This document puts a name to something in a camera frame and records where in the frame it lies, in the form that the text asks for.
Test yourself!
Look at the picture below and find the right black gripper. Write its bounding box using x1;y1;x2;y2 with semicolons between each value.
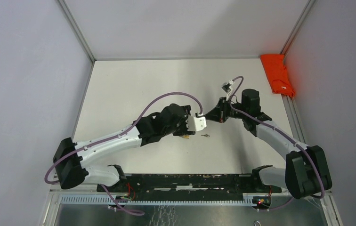
204;97;247;123

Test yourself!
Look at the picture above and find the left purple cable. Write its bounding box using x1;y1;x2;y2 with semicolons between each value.
44;91;203;217

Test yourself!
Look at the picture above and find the orange folded cloth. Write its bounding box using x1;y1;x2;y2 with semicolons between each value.
260;54;296;97

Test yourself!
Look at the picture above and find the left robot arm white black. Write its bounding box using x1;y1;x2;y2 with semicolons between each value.
53;104;195;192

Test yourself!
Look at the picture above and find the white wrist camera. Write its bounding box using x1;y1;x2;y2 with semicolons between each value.
221;80;235;94
186;115;207;132

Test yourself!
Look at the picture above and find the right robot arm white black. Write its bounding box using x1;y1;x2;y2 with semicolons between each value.
205;89;332;199

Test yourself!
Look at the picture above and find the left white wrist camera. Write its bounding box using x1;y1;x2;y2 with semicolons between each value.
186;115;207;132

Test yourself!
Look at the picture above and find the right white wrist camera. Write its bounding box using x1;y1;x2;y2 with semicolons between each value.
221;80;235;94

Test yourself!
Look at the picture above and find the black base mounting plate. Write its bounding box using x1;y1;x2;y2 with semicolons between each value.
97;174;282;202

